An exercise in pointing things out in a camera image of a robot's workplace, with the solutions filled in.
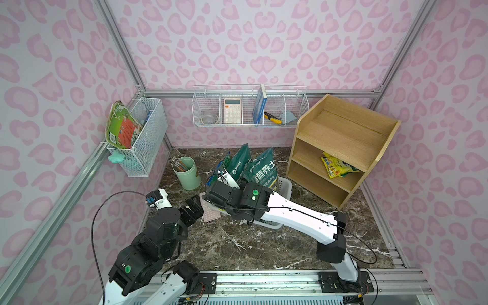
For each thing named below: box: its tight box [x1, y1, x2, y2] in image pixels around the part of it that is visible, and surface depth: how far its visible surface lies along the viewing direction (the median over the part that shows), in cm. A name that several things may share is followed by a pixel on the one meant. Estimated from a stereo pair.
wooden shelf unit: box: [285, 94, 402, 211], surface depth 85 cm
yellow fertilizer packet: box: [320, 151, 360, 179], surface depth 86 cm
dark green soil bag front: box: [243, 146, 279, 189], surface depth 80 cm
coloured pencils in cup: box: [170, 156, 189, 171], surface depth 93 cm
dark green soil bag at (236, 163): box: [223, 142, 251, 189], surface depth 76 cm
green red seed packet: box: [105, 100, 142, 149], surface depth 73 cm
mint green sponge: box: [108, 149, 126, 164], surface depth 63 cm
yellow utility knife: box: [263, 111, 283, 125], surface depth 99 cm
